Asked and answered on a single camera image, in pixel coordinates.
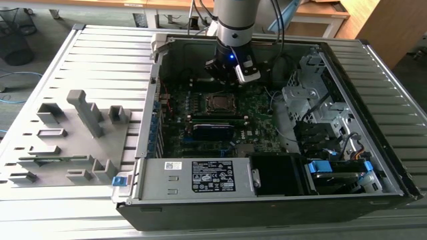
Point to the green motherboard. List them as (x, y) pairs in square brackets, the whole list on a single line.
[(263, 125)]

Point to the dark chair base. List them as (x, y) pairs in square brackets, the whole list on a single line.
[(416, 51)]

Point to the black open PC case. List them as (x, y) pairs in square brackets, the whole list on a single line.
[(234, 215)]

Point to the silver CPU green edge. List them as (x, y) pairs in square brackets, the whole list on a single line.
[(222, 102)]

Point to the hard disk blue carrier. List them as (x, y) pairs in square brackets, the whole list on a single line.
[(320, 167)]

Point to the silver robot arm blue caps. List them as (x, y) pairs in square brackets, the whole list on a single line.
[(234, 20)]

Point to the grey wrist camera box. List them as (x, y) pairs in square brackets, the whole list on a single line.
[(211, 66)]

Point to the blue case latch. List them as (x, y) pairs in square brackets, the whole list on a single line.
[(119, 181)]

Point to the black plastic drive bay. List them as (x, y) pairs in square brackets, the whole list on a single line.
[(316, 135)]

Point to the green RAM stick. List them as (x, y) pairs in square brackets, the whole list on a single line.
[(49, 158), (216, 120)]

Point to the CPU socket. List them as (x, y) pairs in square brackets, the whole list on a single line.
[(204, 110)]

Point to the silver metal drive cage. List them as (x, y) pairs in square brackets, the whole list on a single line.
[(300, 100)]

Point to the grey power supply unit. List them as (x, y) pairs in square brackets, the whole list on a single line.
[(156, 180)]

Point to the black graphics card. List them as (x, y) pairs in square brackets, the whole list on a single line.
[(214, 132)]

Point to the grey parts rack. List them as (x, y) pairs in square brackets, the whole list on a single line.
[(109, 140)]

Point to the wooden cabinet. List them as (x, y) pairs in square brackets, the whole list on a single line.
[(394, 25)]

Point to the black mesh waste bin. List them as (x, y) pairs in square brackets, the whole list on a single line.
[(16, 50)]

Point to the long wooden desk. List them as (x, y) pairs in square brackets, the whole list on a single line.
[(100, 2)]

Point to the grey chipset heatsink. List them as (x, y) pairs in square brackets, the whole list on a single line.
[(244, 150)]

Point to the grey case release latch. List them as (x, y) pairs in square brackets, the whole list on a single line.
[(158, 41)]

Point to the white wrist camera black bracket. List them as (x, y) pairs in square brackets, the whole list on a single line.
[(247, 75)]

